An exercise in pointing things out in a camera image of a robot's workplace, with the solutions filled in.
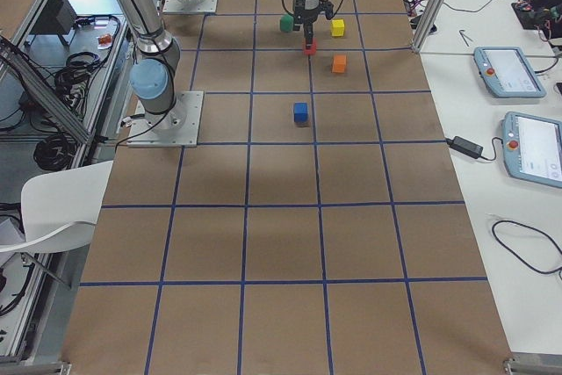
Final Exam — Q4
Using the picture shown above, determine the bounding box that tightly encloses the blue wooden block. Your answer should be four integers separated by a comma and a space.
293, 102, 309, 125

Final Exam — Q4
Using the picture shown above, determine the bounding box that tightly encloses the teach pendant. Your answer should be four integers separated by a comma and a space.
473, 47, 546, 98
501, 112, 561, 188

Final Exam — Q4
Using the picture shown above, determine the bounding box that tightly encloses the upper teach pendant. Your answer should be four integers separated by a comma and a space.
473, 47, 546, 98

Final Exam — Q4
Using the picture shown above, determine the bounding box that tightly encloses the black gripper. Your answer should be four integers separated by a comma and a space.
292, 0, 335, 47

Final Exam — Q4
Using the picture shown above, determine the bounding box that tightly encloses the black looped cable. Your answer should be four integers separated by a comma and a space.
491, 218, 562, 282

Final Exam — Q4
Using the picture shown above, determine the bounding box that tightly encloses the green wooden block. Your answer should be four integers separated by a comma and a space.
279, 14, 294, 33

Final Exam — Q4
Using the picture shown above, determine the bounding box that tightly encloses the yellow wooden block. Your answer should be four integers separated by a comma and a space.
330, 19, 346, 38

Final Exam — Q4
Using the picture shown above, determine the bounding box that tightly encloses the red wooden block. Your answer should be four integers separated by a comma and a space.
302, 39, 317, 56

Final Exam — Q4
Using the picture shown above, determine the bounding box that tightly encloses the lower teach pendant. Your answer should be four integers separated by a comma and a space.
501, 112, 561, 188

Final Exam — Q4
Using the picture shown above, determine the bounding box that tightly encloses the orange wooden block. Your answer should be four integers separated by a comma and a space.
332, 54, 347, 74

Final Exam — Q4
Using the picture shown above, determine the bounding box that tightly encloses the white chair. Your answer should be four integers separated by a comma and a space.
1, 161, 113, 253

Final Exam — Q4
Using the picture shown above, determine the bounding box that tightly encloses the black power adapter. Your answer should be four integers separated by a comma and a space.
446, 136, 483, 159

